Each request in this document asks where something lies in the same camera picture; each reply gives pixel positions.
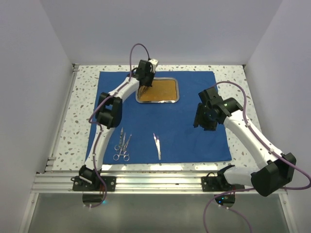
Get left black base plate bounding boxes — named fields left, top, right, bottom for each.
left=70, top=176, right=117, bottom=192

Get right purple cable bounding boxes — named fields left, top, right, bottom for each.
left=203, top=81, right=311, bottom=233

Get steel scalpel handle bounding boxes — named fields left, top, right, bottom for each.
left=155, top=136, right=161, bottom=157
left=153, top=134, right=161, bottom=160

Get steel scissors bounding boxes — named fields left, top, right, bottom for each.
left=114, top=127, right=124, bottom=151

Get metal instrument tray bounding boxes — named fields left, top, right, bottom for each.
left=136, top=77, right=180, bottom=103

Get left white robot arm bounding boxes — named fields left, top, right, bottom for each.
left=79, top=59, right=159, bottom=191

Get blue surgical cloth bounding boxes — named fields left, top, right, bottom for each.
left=84, top=69, right=231, bottom=165

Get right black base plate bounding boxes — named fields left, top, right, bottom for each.
left=201, top=172, right=245, bottom=192

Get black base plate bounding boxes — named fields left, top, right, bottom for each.
left=201, top=172, right=245, bottom=192
left=70, top=176, right=117, bottom=192

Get aluminium mounting rail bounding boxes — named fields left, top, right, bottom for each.
left=31, top=169, right=287, bottom=195

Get purple cable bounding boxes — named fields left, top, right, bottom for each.
left=82, top=43, right=151, bottom=208
left=203, top=81, right=311, bottom=233

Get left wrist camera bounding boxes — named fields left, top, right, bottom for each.
left=148, top=59, right=159, bottom=73

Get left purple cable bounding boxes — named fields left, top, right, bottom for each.
left=82, top=43, right=151, bottom=208

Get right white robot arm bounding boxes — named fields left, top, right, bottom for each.
left=193, top=87, right=296, bottom=197

